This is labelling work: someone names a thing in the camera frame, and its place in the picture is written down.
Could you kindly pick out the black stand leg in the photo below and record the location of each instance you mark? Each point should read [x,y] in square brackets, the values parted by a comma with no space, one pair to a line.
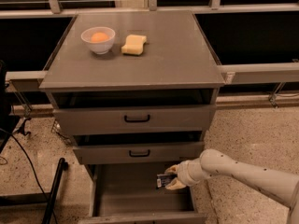
[62,166]

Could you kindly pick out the grey middle drawer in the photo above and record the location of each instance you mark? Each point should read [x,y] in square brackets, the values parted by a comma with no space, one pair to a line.
[138,147]

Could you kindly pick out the grey drawer cabinet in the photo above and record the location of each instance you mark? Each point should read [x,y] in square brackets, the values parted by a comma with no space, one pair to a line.
[175,57]

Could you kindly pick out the white ceramic bowl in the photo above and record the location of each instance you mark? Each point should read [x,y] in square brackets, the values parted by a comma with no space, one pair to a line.
[101,47]

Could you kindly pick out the yellow sponge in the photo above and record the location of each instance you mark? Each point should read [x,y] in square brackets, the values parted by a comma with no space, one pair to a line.
[134,44]

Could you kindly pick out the grey drawer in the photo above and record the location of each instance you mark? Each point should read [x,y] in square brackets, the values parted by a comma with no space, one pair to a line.
[128,194]
[105,112]
[138,147]

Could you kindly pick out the metal window railing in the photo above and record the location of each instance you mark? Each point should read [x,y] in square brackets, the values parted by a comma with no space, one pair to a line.
[272,21]

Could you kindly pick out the orange fruit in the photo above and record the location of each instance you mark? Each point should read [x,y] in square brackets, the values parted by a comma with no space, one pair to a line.
[99,37]

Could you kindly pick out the blue rxbar wrapper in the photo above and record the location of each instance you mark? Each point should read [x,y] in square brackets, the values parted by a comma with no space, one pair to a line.
[163,180]

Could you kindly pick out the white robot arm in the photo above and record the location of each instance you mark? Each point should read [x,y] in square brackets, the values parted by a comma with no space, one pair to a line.
[279,186]

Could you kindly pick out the grey bottom drawer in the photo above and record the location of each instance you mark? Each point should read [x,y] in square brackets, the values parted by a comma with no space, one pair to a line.
[128,194]

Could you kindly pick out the grey top drawer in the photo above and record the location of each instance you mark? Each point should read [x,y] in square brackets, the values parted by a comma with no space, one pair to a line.
[105,112]

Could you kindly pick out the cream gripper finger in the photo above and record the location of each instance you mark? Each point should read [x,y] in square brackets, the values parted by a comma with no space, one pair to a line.
[173,170]
[175,184]

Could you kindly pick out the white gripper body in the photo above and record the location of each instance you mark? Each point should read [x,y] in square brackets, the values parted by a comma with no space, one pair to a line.
[184,173]

